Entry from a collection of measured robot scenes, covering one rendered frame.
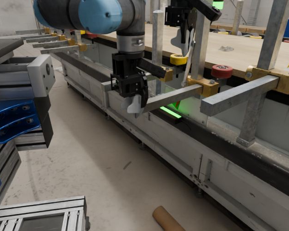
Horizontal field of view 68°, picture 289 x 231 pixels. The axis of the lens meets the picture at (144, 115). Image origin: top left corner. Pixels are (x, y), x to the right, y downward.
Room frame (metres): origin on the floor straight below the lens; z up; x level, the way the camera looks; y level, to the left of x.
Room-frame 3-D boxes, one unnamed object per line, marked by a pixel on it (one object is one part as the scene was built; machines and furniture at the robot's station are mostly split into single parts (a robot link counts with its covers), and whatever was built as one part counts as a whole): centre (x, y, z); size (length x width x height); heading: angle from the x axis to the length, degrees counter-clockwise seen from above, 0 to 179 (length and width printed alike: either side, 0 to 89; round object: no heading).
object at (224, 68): (0.86, -0.32, 0.85); 0.08 x 0.08 x 0.11
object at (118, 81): (0.59, 0.04, 0.97); 0.09 x 0.08 x 0.12; 127
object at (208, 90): (0.81, -0.22, 0.85); 0.14 x 0.06 x 0.05; 37
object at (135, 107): (0.58, 0.03, 0.86); 0.06 x 0.03 x 0.09; 127
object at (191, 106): (0.84, -0.17, 0.75); 0.26 x 0.01 x 0.10; 37
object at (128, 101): (0.61, 0.05, 0.86); 0.06 x 0.03 x 0.09; 127
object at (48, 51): (1.74, 0.59, 0.80); 0.44 x 0.03 x 0.04; 127
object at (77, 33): (1.83, 0.54, 0.89); 0.04 x 0.04 x 0.48; 37
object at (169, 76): (1.01, -0.07, 0.84); 0.14 x 0.06 x 0.05; 37
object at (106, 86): (0.94, -0.01, 0.84); 0.44 x 0.03 x 0.04; 127
